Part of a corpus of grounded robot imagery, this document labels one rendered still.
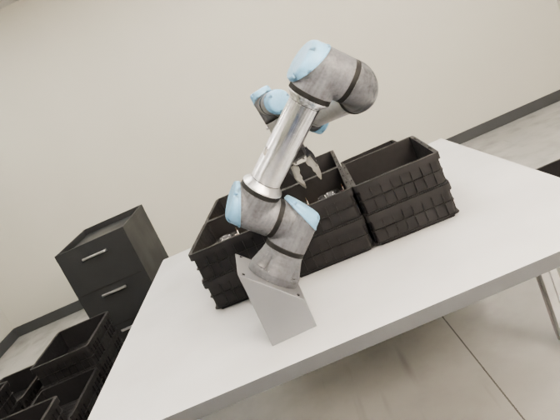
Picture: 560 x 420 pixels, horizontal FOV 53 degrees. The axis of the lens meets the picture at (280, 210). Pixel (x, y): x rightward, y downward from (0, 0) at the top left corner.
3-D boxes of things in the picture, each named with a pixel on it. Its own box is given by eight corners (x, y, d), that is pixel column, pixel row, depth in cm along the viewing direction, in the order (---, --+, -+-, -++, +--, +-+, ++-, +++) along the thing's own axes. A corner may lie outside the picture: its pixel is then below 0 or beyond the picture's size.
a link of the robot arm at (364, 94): (403, 72, 140) (326, 111, 187) (366, 54, 137) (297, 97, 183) (390, 115, 139) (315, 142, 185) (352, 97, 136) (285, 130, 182)
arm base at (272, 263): (301, 294, 156) (315, 262, 155) (251, 276, 153) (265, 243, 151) (292, 276, 171) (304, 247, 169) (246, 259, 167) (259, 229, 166)
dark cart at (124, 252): (188, 354, 349) (121, 227, 328) (123, 382, 351) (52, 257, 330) (197, 313, 409) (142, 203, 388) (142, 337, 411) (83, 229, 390)
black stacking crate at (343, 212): (364, 220, 185) (352, 189, 183) (282, 253, 189) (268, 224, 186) (352, 192, 224) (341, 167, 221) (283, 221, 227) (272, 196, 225)
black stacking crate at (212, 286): (295, 282, 191) (281, 252, 189) (216, 313, 195) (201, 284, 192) (293, 244, 230) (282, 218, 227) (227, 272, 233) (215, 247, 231)
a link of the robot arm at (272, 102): (305, 98, 174) (294, 101, 184) (272, 83, 170) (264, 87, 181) (296, 122, 174) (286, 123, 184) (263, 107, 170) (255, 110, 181)
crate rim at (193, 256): (270, 229, 187) (267, 222, 186) (189, 262, 190) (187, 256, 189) (273, 200, 225) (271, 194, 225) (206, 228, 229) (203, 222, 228)
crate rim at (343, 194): (354, 194, 183) (352, 187, 183) (270, 229, 187) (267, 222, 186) (342, 171, 222) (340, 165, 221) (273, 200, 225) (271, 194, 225)
